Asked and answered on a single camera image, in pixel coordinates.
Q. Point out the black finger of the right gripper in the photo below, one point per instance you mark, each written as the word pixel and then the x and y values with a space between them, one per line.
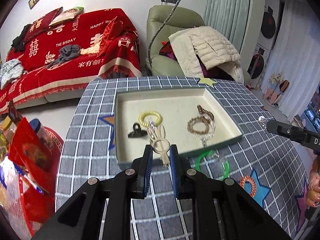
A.
pixel 304 137

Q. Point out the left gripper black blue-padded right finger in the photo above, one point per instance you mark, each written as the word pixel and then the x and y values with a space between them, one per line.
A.
pixel 221 209

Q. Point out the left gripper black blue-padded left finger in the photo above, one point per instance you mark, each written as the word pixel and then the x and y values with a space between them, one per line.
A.
pixel 101 208

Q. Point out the black claw hair clip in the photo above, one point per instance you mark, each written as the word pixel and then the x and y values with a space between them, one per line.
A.
pixel 137 132

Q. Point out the beige bunny hair clip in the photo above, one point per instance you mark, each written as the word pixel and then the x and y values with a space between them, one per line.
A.
pixel 159 143

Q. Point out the grey checked tablecloth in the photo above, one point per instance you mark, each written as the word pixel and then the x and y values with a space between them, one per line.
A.
pixel 271 160

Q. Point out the clear patterned plastic bag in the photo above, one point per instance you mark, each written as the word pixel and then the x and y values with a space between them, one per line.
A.
pixel 11 199

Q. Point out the green plastic bangle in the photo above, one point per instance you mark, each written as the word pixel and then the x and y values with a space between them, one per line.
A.
pixel 217 158

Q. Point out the red gift bag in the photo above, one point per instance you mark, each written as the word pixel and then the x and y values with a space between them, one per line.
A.
pixel 28 151

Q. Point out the shallow grey-green tray box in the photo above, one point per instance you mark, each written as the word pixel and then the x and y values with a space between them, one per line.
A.
pixel 176 106

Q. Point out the cream puffer jacket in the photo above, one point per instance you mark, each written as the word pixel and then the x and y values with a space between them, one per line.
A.
pixel 205 45

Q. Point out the teal curtain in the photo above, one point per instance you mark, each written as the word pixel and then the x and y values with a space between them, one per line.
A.
pixel 229 17

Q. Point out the light patterned folded blanket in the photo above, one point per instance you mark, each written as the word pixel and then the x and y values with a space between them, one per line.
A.
pixel 11 71

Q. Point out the grey crumpled garment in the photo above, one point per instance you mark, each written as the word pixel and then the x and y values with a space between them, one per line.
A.
pixel 66 54

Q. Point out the red covered sofa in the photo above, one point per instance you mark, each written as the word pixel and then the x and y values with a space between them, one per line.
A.
pixel 109 48

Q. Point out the green armchair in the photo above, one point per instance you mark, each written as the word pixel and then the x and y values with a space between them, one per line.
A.
pixel 163 21

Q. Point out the dark red pillow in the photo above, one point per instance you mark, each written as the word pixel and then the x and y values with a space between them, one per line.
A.
pixel 41 25

